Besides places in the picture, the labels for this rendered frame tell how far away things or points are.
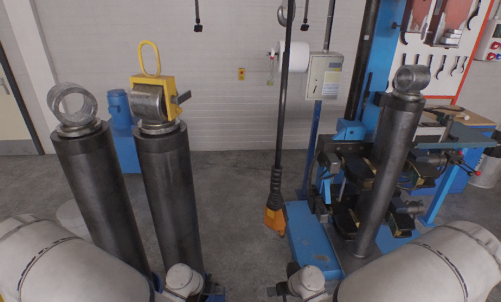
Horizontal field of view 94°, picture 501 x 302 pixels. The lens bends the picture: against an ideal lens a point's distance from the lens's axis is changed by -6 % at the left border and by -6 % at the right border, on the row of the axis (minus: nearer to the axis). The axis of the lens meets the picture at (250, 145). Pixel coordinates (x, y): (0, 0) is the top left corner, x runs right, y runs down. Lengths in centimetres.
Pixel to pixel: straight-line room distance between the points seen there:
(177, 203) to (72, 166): 43
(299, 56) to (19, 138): 404
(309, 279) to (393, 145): 104
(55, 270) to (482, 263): 63
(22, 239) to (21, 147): 433
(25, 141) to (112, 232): 354
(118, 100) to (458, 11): 295
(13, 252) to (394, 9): 205
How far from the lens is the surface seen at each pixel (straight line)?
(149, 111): 97
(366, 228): 211
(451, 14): 146
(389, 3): 199
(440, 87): 456
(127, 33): 355
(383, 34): 200
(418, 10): 181
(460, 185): 389
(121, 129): 328
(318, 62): 228
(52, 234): 52
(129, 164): 330
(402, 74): 173
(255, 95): 349
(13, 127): 473
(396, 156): 177
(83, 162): 113
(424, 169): 199
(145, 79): 99
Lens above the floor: 189
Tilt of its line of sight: 29 degrees down
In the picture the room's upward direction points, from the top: 1 degrees clockwise
